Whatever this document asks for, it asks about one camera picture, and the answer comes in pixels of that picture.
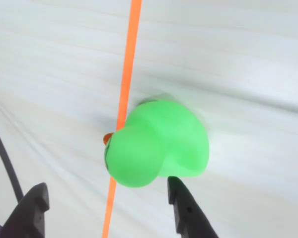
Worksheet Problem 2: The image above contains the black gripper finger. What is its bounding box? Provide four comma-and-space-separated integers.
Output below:
167, 176, 219, 238
0, 182, 50, 238

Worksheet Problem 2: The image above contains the green rubber duck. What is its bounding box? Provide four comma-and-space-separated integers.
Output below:
103, 93, 210, 188

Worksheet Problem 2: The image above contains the orange tape strip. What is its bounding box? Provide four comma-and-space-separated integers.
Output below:
101, 0, 143, 238

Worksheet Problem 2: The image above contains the dark grey cable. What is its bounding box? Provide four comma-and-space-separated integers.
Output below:
0, 116, 24, 203

